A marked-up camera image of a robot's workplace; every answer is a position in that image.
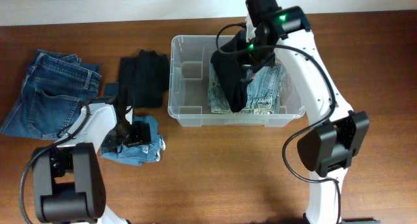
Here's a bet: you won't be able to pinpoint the light blue jeans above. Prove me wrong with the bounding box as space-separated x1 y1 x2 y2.
208 63 284 115

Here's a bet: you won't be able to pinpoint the dark blue folded jeans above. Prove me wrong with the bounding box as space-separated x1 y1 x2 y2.
1 49 101 140

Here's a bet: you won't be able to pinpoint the black folded garment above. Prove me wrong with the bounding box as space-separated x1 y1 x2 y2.
118 50 169 108

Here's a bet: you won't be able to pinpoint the small blue denim shorts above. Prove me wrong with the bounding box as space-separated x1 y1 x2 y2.
100 115 166 166

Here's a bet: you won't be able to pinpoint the black garment with red trim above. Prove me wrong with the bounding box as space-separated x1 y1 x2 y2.
210 30 258 113

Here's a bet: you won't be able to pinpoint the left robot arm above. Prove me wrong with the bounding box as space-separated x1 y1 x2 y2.
25 96 151 223

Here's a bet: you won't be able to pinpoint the clear plastic storage container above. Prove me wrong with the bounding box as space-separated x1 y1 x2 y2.
167 35 306 127

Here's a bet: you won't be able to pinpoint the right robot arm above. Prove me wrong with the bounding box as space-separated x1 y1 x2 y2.
246 0 369 223

